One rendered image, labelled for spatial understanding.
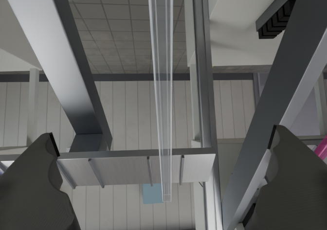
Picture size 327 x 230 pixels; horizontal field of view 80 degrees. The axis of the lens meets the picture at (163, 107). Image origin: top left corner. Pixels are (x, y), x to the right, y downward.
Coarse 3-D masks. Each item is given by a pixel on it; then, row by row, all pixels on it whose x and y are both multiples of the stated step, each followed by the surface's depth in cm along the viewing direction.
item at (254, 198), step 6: (306, 144) 32; (312, 144) 32; (318, 144) 32; (312, 150) 32; (264, 180) 38; (258, 186) 39; (258, 192) 40; (252, 198) 42; (252, 204) 44; (246, 210) 45; (240, 222) 50
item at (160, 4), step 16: (160, 0) 11; (160, 16) 11; (160, 32) 12; (160, 48) 13; (160, 64) 14; (160, 80) 15; (160, 96) 16; (160, 112) 17; (160, 128) 18; (160, 144) 20; (160, 160) 22
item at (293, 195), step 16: (272, 144) 11; (288, 144) 10; (304, 144) 10; (272, 160) 9; (288, 160) 9; (304, 160) 9; (320, 160) 9; (272, 176) 9; (288, 176) 8; (304, 176) 8; (320, 176) 8; (272, 192) 7; (288, 192) 7; (304, 192) 7; (320, 192) 7; (256, 208) 7; (272, 208) 7; (288, 208) 7; (304, 208) 7; (320, 208) 7; (256, 224) 7; (272, 224) 6; (288, 224) 6; (304, 224) 6; (320, 224) 6
